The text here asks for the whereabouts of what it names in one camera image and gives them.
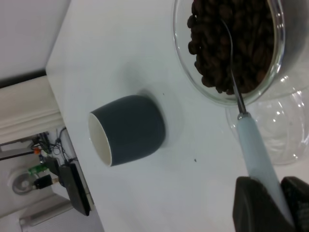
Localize tangled black cables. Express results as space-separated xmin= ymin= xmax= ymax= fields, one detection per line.
xmin=31 ymin=128 xmax=78 ymax=165

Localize green circuit board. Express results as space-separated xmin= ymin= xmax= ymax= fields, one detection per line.
xmin=28 ymin=164 xmax=48 ymax=175

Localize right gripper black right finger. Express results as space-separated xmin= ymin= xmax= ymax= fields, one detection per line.
xmin=281 ymin=176 xmax=309 ymax=232

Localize white wall moulding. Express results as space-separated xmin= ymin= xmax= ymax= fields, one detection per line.
xmin=0 ymin=76 xmax=64 ymax=145

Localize dark grey ceramic mug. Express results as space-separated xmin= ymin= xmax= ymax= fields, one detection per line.
xmin=88 ymin=94 xmax=167 ymax=168

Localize clear glass saucer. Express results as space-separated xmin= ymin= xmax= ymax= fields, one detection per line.
xmin=225 ymin=74 xmax=309 ymax=166

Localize metal spoon pale blue handle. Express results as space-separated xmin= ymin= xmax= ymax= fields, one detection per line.
xmin=221 ymin=18 xmax=295 ymax=227

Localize roasted coffee beans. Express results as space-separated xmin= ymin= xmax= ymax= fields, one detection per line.
xmin=187 ymin=0 xmax=276 ymax=95

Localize black electronics box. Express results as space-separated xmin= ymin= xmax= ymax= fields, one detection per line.
xmin=59 ymin=163 xmax=92 ymax=217

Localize clear double-wall glass cup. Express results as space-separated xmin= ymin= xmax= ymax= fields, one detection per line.
xmin=172 ymin=0 xmax=309 ymax=107

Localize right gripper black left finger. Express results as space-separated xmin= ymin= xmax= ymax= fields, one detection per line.
xmin=233 ymin=176 xmax=296 ymax=232

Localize black usb plug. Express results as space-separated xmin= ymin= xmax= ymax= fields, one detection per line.
xmin=33 ymin=175 xmax=60 ymax=190

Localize round metal disc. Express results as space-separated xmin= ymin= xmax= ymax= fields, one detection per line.
xmin=11 ymin=171 xmax=36 ymax=195

